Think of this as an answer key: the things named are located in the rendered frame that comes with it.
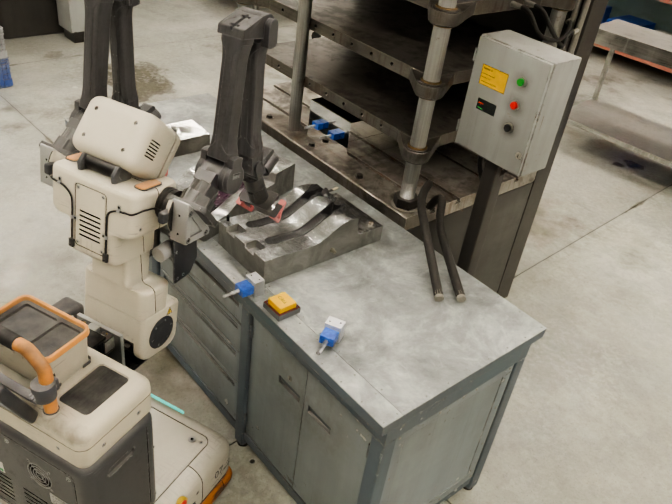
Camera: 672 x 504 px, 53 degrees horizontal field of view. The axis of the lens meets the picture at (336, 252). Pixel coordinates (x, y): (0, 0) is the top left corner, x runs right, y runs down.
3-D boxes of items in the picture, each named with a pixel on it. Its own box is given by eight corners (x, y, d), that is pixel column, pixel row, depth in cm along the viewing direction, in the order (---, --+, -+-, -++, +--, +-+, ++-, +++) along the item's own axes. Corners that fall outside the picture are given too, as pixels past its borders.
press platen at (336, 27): (427, 142, 236) (438, 90, 225) (227, 29, 312) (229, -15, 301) (562, 104, 284) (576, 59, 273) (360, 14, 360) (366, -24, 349)
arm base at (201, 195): (164, 197, 166) (203, 213, 162) (180, 170, 168) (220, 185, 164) (178, 212, 174) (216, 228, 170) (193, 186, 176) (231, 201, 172)
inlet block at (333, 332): (325, 363, 183) (327, 349, 180) (308, 357, 184) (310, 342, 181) (343, 335, 193) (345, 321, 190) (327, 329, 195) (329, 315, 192)
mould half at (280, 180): (204, 242, 223) (204, 213, 217) (147, 212, 233) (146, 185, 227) (292, 188, 259) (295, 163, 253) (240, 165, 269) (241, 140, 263)
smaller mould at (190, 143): (165, 159, 266) (165, 143, 262) (148, 143, 275) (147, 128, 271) (210, 149, 278) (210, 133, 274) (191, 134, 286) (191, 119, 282)
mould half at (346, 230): (263, 285, 208) (265, 249, 200) (218, 243, 223) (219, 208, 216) (380, 240, 237) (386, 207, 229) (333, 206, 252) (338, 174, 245)
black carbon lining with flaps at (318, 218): (269, 251, 211) (271, 226, 206) (241, 226, 221) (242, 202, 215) (352, 222, 231) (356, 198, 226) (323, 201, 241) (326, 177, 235)
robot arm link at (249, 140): (230, 10, 161) (268, 21, 157) (243, 6, 165) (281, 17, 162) (225, 169, 185) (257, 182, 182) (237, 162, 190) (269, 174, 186)
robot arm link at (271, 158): (228, 158, 183) (254, 168, 181) (250, 128, 188) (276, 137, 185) (238, 184, 194) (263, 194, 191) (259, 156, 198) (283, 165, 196)
